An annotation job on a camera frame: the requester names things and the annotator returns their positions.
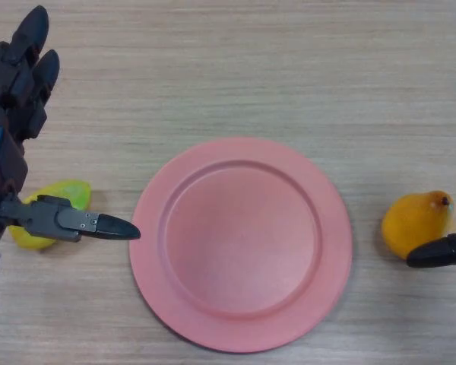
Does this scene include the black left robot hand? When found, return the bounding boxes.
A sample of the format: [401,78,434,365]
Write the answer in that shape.
[0,5,142,252]

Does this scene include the orange yellow pear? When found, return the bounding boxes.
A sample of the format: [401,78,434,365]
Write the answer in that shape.
[381,189,456,260]

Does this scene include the pink round plate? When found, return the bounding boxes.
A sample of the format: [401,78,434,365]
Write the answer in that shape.
[128,137,353,354]

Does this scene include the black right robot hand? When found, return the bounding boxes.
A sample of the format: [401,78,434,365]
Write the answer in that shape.
[406,229,456,269]

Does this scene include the yellow green starfruit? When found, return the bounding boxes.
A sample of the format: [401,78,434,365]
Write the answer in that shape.
[8,179,93,251]

